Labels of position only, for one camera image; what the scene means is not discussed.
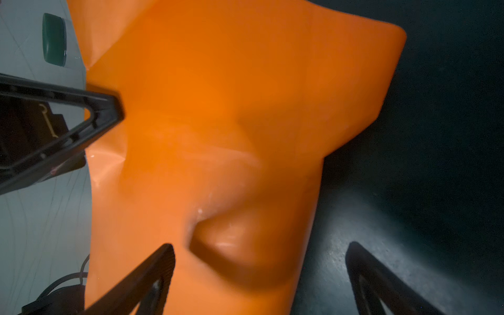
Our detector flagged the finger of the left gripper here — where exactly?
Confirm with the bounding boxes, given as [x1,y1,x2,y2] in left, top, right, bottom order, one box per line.
[1,74,125,194]

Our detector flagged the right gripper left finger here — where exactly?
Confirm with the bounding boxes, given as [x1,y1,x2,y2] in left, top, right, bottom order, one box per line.
[81,244,175,314]

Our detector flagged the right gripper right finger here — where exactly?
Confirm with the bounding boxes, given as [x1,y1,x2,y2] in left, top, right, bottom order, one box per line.
[345,241,441,315]

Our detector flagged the orange wrapping paper sheet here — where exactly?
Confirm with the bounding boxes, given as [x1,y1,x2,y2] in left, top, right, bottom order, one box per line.
[68,1,407,314]

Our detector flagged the green lidded glass jar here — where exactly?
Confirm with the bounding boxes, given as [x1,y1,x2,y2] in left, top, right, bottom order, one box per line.
[42,13,67,66]

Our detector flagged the green table mat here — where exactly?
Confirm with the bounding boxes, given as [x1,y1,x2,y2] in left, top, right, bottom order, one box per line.
[291,1,503,314]

